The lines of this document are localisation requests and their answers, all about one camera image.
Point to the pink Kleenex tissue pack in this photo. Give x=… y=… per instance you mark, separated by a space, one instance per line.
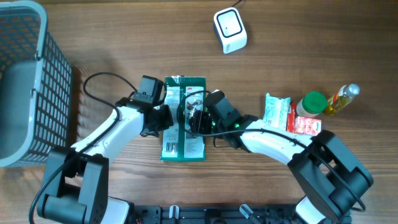
x=309 y=126

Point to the red Nescafe coffee stick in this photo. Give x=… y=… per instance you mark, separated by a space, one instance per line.
x=291 y=115

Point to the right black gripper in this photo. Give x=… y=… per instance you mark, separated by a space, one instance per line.
x=200 y=125

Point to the white barcode scanner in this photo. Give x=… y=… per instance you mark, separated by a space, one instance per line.
x=229 y=29

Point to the mint green wipes sachet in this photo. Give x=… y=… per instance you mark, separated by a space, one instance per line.
x=276 y=110

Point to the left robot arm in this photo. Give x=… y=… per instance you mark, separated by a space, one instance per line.
x=76 y=178

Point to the grey plastic mesh basket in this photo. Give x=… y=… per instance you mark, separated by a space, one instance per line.
x=36 y=86

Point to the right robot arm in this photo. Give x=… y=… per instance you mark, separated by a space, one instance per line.
x=331 y=177

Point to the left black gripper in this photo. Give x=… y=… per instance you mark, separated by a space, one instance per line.
x=167 y=121

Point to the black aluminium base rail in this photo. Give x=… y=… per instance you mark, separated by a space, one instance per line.
x=269 y=214

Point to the green lid seasoning jar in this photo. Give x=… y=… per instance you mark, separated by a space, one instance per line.
x=312 y=104

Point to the yellow oil bottle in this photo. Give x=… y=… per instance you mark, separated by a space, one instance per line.
x=342 y=98

